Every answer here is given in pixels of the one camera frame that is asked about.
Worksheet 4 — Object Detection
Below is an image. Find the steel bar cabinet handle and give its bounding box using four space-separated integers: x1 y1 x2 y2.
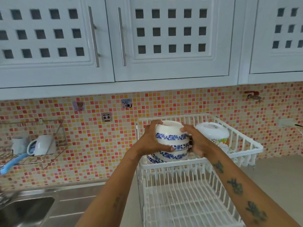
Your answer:
117 7 127 67
88 6 100 68

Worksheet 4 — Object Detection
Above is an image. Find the person's right hand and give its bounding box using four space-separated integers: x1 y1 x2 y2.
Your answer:
180 124 222 165

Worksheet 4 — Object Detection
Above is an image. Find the metal wire wall rack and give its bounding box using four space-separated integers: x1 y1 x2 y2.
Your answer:
0 118 69 170

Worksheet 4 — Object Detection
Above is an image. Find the white two-tier dish rack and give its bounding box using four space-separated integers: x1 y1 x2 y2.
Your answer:
135 113 264 227

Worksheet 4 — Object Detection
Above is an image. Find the person's left hand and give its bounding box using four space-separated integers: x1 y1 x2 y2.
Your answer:
136 120 175 159

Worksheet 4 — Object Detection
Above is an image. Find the bear print wall hook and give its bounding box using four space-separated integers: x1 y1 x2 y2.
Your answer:
72 101 86 111

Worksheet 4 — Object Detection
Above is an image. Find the person's right forearm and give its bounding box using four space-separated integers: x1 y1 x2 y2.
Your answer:
201 149 300 227

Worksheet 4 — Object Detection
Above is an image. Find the white wall cabinet frame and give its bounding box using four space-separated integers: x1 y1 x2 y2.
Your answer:
0 0 303 101

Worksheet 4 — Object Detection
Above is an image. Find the white wall socket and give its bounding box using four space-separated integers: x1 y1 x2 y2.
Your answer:
278 118 296 128

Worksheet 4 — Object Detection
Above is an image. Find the white lattice cabinet door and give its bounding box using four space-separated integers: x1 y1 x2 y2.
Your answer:
105 0 236 82
249 0 303 74
0 0 116 89

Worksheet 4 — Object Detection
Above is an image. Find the white plastic cup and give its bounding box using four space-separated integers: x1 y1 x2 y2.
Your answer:
11 137 30 155

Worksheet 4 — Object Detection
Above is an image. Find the stainless steel sink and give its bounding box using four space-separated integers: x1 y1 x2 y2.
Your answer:
0 179 110 227

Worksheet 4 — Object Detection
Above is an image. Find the white mug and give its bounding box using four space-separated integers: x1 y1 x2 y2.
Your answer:
27 135 56 157

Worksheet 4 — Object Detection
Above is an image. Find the white bowl blue floral band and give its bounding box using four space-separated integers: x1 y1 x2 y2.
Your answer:
146 154 163 165
166 140 192 152
151 149 190 162
155 120 191 145

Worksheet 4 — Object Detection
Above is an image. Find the light blue brush handle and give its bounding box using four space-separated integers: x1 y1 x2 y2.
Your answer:
0 152 29 176

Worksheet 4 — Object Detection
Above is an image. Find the red-handled wall tap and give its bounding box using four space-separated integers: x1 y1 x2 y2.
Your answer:
244 91 262 102

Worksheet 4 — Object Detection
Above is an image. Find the white container with cartoon print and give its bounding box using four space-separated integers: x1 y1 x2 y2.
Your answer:
194 122 230 150

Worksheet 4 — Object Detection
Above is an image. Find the person's left forearm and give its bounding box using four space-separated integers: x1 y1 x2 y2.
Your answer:
80 149 148 227

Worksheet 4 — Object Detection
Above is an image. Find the chrome sink faucet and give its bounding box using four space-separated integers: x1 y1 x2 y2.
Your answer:
0 189 20 207

